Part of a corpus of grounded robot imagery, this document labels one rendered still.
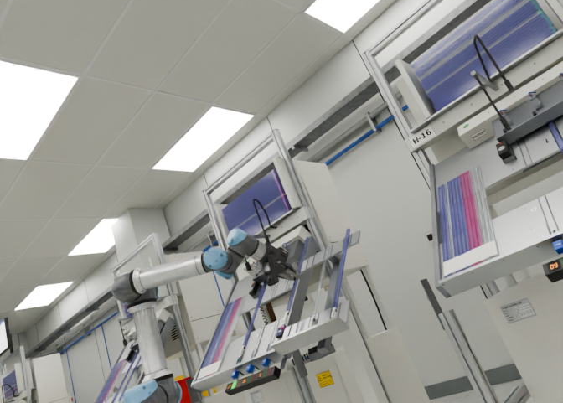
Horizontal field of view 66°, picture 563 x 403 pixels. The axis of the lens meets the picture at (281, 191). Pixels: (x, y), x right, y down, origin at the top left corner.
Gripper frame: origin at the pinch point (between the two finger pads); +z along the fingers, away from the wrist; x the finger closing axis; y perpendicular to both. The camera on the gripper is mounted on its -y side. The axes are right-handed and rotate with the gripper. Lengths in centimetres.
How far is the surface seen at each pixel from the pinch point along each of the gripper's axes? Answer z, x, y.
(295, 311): 17.1, 18.8, -0.8
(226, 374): 12, 59, -22
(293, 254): 16.3, 23.0, 33.4
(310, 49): 16, 27, 260
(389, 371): 85, 19, -5
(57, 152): -102, 225, 176
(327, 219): 36, 19, 68
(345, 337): 18.0, -11.2, -22.1
